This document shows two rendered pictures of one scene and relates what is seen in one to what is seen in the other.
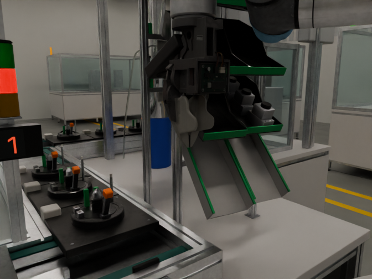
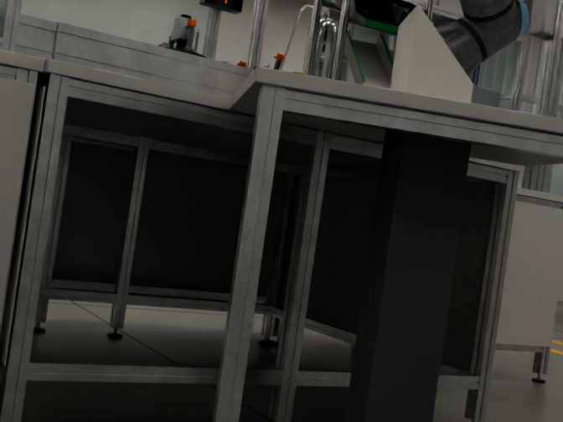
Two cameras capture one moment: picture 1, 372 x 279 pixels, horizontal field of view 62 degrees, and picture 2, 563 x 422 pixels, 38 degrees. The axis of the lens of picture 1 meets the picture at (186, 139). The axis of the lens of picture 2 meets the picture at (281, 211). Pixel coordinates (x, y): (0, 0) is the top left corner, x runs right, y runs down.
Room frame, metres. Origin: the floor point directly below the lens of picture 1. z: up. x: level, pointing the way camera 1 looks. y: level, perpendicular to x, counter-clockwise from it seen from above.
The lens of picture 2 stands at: (-1.71, -0.15, 0.58)
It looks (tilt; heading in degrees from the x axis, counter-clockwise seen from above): 0 degrees down; 6
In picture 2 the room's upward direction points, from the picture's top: 8 degrees clockwise
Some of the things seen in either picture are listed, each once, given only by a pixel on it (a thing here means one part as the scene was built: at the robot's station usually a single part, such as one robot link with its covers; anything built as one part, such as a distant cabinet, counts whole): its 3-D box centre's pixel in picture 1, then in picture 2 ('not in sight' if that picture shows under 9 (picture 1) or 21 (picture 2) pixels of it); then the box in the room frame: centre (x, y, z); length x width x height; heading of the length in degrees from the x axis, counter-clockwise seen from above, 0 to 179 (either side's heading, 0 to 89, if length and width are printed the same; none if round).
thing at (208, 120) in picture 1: (201, 122); not in sight; (0.54, -0.03, 1.27); 0.06 x 0.03 x 0.09; 37
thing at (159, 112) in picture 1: (155, 81); (322, 44); (1.68, 0.16, 1.32); 0.14 x 0.14 x 0.38
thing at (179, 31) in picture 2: not in sight; (183, 28); (0.48, 0.44, 1.06); 0.08 x 0.04 x 0.07; 37
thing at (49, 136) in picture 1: (68, 130); not in sight; (1.92, 0.74, 1.01); 0.24 x 0.24 x 0.13; 37
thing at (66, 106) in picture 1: (101, 84); not in sight; (10.15, 2.74, 1.13); 2.86 x 1.56 x 2.25; 126
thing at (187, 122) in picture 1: (187, 123); not in sight; (0.52, 0.00, 1.27); 0.06 x 0.03 x 0.09; 37
